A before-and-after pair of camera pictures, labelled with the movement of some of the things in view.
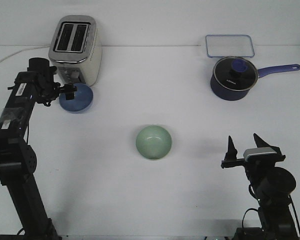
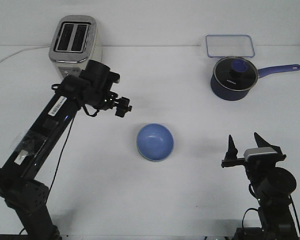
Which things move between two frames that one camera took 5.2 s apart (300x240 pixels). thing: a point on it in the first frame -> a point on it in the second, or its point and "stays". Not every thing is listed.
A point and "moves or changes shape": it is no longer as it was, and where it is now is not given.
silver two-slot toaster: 76,50 stays
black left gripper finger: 70,95 -> 121,110
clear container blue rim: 227,45 stays
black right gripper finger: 231,154 stays
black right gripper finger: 260,143 stays
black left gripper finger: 69,88 -> 124,102
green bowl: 153,142 -> 154,160
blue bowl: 83,97 moves or changes shape
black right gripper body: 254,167 stays
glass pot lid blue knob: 235,73 stays
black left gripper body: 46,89 -> 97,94
